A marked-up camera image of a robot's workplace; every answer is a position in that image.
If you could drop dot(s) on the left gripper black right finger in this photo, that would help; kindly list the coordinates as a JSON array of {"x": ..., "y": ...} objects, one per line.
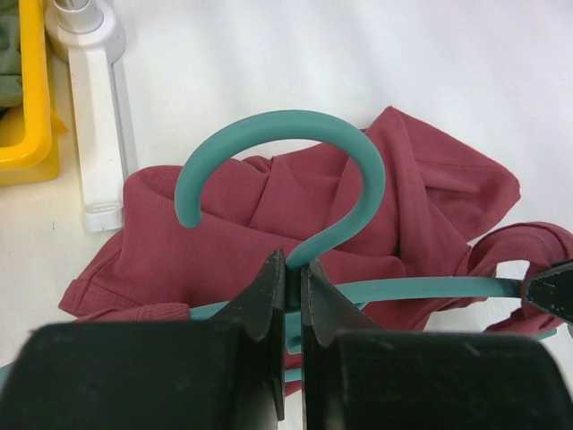
[{"x": 358, "y": 376}]

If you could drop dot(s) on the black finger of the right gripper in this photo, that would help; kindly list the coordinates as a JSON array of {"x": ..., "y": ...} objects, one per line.
[{"x": 548, "y": 292}]

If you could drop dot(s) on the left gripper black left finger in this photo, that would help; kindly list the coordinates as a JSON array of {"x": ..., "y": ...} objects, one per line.
[{"x": 225, "y": 372}]

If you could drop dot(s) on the light teal hanger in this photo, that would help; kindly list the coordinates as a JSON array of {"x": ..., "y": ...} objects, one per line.
[{"x": 367, "y": 179}]

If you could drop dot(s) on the red tank top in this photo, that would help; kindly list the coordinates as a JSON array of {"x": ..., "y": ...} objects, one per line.
[{"x": 291, "y": 215}]

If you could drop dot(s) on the yellow plastic bin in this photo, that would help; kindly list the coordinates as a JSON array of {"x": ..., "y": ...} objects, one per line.
[{"x": 30, "y": 130}]

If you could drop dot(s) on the white clothes rack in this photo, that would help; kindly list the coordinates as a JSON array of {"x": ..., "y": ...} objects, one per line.
[{"x": 89, "y": 37}]

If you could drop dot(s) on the green graphic t-shirt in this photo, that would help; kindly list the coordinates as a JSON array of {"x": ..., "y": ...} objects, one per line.
[{"x": 11, "y": 74}]

